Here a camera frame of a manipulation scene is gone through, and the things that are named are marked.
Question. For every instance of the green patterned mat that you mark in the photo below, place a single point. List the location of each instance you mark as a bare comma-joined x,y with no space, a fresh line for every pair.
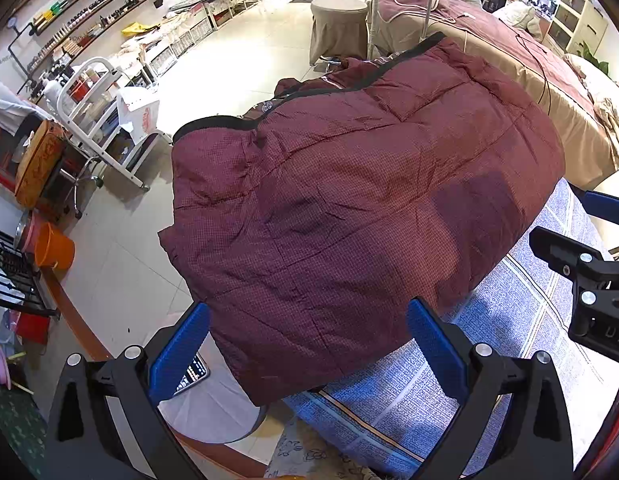
14,435

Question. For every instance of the wall shelves with bottles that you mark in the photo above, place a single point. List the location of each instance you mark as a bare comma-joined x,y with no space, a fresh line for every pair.
79,15

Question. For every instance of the beige padded cloth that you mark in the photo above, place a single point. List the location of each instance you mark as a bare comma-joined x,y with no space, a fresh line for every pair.
519,20

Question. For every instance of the massage bed maroon cover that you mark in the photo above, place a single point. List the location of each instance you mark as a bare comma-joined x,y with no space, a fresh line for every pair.
574,130

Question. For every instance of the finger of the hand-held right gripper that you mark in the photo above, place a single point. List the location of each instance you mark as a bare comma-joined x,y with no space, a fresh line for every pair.
609,207
554,247

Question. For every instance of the round white covered stool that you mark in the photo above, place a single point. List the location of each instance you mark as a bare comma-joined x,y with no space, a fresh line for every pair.
214,415

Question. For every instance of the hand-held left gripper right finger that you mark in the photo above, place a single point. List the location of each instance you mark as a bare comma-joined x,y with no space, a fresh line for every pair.
434,345

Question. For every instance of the green potted plant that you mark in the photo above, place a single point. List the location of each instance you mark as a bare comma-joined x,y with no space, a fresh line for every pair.
592,57

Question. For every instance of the white low display cabinet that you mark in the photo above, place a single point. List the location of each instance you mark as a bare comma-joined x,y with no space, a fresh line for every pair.
189,25

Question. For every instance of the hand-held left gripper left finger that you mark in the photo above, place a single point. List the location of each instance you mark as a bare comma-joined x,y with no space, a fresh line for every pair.
182,350

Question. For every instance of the white cloth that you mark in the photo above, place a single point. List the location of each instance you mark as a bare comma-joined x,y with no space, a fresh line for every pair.
9,102

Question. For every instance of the cream drawer cabinet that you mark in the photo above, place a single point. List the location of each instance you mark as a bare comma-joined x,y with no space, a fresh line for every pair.
577,20

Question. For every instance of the blue striped blanket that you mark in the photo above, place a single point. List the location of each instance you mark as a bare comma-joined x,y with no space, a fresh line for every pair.
514,310

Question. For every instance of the black metal rack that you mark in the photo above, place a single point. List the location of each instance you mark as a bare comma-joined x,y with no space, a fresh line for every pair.
14,270

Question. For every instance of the pink basin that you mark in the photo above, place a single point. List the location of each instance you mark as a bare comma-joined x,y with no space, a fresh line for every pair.
28,232

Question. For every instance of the crumpled beige quilt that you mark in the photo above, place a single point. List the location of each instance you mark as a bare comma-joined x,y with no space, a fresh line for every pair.
614,115

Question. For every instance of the white red print plastic bag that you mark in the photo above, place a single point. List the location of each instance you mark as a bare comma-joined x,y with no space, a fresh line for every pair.
139,115

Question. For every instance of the beige covered round stool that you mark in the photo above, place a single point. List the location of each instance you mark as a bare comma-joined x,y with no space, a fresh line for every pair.
337,30

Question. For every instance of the maroon quilted jacket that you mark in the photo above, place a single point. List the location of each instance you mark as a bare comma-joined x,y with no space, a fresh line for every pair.
339,210

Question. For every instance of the orange printed bag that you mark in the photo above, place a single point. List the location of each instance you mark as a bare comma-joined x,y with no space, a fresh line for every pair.
39,165

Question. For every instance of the chrome chair base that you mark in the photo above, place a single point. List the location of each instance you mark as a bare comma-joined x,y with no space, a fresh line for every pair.
79,180

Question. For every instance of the yellow bag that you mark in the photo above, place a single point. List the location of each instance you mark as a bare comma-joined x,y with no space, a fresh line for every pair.
138,29

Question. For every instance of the orange plastic bucket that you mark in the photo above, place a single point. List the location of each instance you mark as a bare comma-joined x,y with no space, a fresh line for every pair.
54,247

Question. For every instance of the red box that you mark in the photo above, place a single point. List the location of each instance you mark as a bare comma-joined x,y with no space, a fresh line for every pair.
33,327

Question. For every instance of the beige flower outline mat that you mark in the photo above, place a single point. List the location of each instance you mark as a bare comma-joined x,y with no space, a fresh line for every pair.
309,452

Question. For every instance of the white metal trolley cart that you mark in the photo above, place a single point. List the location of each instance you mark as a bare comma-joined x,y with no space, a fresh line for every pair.
89,105

